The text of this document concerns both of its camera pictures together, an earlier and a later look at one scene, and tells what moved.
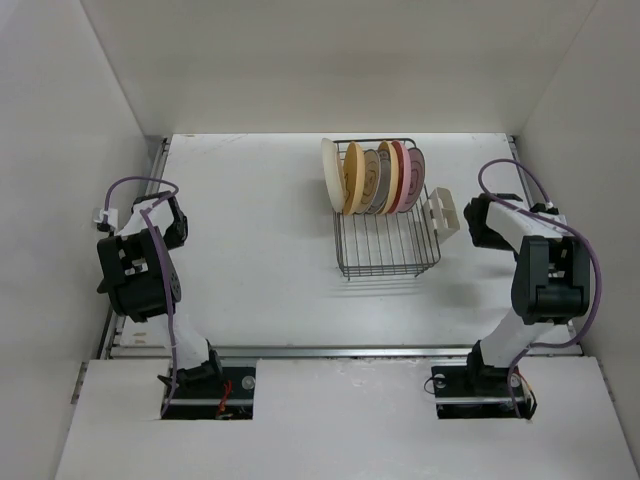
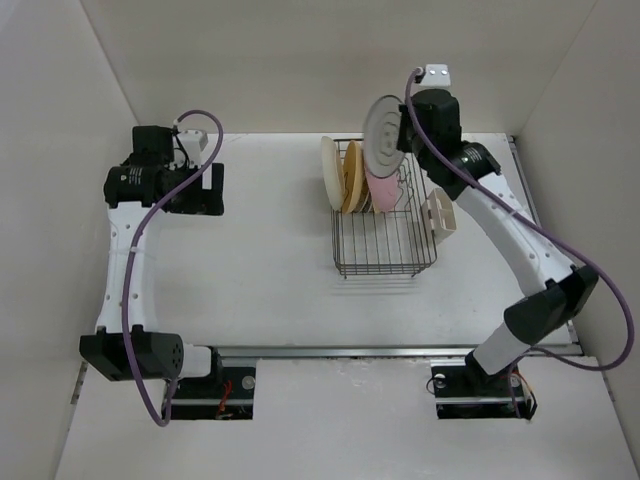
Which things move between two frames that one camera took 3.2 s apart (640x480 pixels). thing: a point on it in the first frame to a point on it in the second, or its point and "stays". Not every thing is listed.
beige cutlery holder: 441,209 stays
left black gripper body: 171,237 to 196,200
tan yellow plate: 353,178 stays
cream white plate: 334,174 stays
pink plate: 405,179 to 385,191
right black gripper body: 490,238 to 405,142
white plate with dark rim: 417,179 to 380,137
